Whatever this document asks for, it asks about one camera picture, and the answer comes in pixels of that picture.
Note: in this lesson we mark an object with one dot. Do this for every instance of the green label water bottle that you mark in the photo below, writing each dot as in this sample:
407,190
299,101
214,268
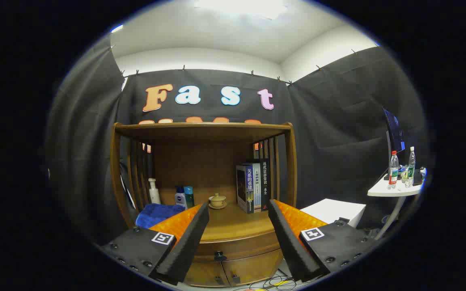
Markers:
410,169

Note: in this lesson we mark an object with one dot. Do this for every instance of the black spine book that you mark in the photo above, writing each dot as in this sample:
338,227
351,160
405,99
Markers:
265,182

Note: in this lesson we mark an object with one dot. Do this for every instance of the white and blue lotion bottle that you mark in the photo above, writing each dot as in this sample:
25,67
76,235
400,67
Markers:
180,199

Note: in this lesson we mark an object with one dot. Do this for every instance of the beige lidded tea cup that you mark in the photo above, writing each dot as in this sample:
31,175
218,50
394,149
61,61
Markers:
217,201

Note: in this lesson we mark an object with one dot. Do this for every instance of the white round table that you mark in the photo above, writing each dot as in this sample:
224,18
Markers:
395,190

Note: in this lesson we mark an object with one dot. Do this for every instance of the light spine book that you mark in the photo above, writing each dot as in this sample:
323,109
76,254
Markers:
257,190

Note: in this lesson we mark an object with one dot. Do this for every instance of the white drawer unit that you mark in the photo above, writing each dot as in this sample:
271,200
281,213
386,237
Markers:
334,210

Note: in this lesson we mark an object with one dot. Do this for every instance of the teal bottle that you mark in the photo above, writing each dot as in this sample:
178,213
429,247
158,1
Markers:
189,198

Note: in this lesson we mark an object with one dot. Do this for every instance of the dark monitor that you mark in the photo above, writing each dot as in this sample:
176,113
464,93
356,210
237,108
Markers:
394,133

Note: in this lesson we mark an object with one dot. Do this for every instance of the wooden countertop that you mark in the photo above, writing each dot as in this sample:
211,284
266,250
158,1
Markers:
233,224

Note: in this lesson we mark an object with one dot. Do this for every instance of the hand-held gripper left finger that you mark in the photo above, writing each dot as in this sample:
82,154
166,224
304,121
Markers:
188,242

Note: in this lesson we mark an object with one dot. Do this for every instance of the wooden cabinet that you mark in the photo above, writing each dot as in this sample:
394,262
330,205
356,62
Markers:
200,131

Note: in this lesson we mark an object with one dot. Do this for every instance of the white pump bottle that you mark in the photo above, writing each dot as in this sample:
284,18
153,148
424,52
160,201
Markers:
154,196

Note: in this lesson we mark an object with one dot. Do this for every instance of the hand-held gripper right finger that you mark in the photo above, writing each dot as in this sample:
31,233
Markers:
287,242

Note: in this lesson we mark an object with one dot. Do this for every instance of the red label water bottle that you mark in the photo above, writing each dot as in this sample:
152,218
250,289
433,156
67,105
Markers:
393,173

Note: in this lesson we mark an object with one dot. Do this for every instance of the blue towel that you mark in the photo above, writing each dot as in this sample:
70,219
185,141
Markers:
156,214

